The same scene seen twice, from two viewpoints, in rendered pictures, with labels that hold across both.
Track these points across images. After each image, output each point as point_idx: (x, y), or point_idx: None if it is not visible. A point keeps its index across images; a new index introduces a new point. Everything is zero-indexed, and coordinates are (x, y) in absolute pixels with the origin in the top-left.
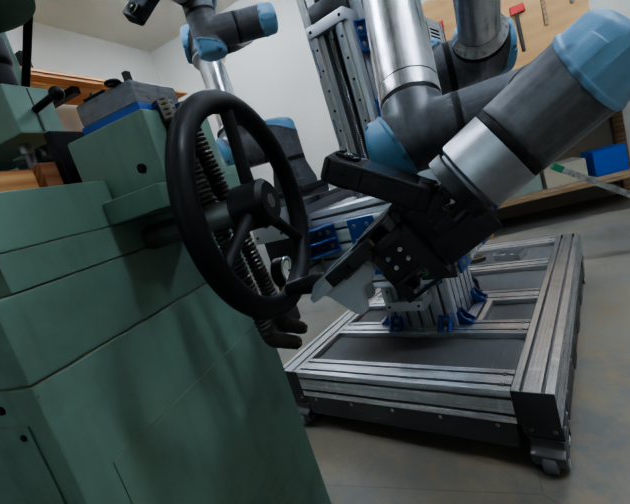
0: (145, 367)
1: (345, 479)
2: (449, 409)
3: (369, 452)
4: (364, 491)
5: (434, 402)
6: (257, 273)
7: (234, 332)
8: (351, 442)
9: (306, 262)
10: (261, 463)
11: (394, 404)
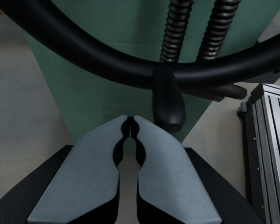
0: (92, 5)
1: (208, 146)
2: (269, 215)
3: (230, 155)
4: (203, 158)
5: (270, 203)
6: (212, 17)
7: (198, 42)
8: (234, 143)
9: (254, 69)
10: (149, 108)
11: (262, 170)
